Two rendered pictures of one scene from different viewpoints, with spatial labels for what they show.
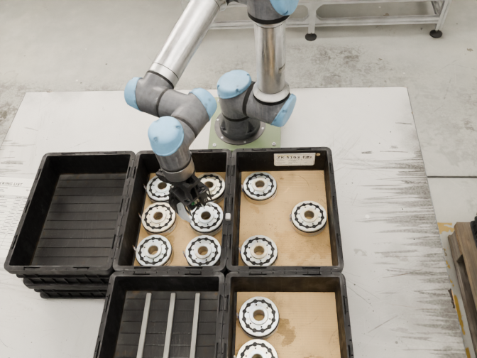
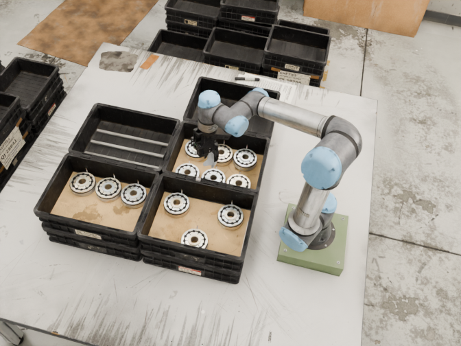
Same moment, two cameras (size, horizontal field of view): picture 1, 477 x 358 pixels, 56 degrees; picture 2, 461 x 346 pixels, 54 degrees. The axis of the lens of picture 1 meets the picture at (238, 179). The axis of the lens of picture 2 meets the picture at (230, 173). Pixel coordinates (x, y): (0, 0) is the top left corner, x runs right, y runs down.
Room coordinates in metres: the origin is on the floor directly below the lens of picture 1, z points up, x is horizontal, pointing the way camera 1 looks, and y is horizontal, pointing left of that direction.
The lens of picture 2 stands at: (0.73, -1.01, 2.39)
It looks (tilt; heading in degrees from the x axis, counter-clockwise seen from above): 53 degrees down; 90
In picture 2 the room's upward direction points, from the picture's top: 6 degrees clockwise
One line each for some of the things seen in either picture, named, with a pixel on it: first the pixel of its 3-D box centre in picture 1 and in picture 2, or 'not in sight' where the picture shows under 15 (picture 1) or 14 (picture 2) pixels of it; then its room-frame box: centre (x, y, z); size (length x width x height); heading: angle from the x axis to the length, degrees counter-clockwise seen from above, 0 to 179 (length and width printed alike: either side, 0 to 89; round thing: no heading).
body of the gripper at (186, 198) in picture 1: (187, 186); (205, 139); (0.63, 0.13, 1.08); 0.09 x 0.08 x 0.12; 36
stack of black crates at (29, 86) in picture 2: not in sight; (29, 101); (-0.55, 0.96, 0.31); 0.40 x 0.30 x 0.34; 80
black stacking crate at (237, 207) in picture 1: (282, 214); (199, 222); (0.64, -0.11, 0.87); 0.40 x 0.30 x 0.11; 172
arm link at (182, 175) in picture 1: (178, 165); (208, 123); (0.64, 0.14, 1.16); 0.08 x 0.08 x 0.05
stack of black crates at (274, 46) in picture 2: not in sight; (292, 70); (1.10, 1.44, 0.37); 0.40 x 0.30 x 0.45; 170
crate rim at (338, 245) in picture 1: (282, 205); (199, 215); (0.64, -0.11, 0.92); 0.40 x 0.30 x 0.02; 172
